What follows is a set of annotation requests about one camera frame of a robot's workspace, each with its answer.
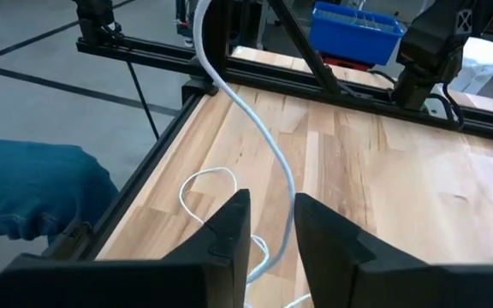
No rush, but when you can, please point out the blue plastic crate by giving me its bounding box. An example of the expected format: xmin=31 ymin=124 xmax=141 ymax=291
xmin=309 ymin=1 xmax=406 ymax=66

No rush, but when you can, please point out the white trash bin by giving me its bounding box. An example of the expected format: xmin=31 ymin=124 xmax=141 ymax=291
xmin=451 ymin=37 xmax=493 ymax=95

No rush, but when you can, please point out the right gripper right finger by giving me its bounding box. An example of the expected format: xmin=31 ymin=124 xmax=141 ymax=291
xmin=294 ymin=192 xmax=493 ymax=308

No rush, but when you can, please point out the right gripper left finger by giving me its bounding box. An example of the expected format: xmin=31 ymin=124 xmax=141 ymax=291
xmin=0 ymin=188 xmax=252 ymax=308

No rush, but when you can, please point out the white cord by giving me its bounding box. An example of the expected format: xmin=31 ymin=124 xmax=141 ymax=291
xmin=179 ymin=0 xmax=312 ymax=308

